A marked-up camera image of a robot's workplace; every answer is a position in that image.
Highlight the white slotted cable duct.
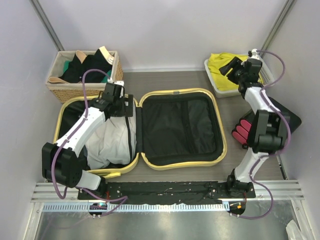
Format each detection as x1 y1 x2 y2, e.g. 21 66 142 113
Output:
42 201 230 213

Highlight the yellow polo shirt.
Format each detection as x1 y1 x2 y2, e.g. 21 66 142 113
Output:
207 52 263 95

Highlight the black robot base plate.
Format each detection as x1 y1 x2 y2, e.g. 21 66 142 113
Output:
77 180 256 205

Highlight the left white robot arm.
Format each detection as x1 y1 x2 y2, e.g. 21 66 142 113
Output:
41 83 133 200

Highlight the black and pink drawer box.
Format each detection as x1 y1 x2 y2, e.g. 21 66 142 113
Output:
231 97 302 150

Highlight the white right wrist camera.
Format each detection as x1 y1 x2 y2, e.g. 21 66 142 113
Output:
248 48 260 60

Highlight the white plastic mesh basket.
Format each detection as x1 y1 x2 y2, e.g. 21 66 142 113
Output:
203 53 276 99

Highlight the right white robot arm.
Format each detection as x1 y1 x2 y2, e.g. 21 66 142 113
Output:
219 55 291 198

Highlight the crumpled white plastic bag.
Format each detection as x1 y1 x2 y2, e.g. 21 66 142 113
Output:
285 220 305 240

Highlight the black clothing in basket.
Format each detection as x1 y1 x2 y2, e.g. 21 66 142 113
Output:
59 49 113 84

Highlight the yellow hard-shell suitcase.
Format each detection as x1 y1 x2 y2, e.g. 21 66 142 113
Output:
55 88 227 177

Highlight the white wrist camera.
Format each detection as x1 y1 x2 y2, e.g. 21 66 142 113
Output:
248 48 260 60
107 78 125 97

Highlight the beige item with white tag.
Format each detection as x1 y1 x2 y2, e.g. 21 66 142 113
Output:
98 46 115 65

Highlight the woven wicker basket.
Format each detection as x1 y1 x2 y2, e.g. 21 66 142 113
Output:
46 48 123 103

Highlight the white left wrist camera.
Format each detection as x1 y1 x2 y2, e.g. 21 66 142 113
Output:
107 78 125 97

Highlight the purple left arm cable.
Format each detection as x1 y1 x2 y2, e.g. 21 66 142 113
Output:
51 69 128 217

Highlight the green cloth in basket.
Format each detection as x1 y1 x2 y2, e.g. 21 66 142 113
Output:
60 60 112 83

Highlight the beige shoe insole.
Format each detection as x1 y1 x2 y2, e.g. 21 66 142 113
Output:
48 76 68 84

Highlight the grey garment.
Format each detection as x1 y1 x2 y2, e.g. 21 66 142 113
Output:
85 107 137 170

